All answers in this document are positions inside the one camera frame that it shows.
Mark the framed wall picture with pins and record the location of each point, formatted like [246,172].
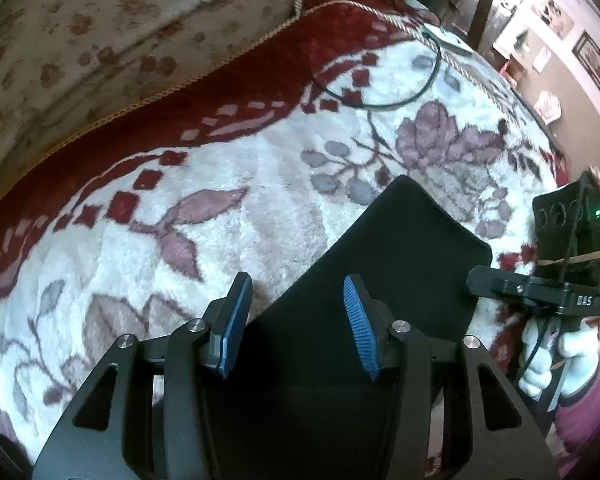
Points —
[597,70]

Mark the white paper on wall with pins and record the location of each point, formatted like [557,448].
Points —
[549,106]

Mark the wooden chair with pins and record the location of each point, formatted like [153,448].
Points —
[477,5]

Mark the cream floral bedsheet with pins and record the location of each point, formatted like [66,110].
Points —
[130,25]

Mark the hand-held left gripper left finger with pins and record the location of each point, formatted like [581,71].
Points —
[234,325]

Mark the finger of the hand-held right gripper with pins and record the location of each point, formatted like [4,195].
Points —
[495,282]

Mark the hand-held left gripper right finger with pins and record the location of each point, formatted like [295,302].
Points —
[360,330]

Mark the white charger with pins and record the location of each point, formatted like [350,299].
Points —
[447,40]

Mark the white floral fleece blanket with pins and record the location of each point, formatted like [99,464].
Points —
[230,170]

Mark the person's right hand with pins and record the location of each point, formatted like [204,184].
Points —
[586,357]

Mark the person's right forearm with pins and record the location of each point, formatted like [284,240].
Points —
[595,425]

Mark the wall poster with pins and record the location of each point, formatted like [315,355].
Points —
[555,15]

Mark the black pants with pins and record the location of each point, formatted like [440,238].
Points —
[405,260]

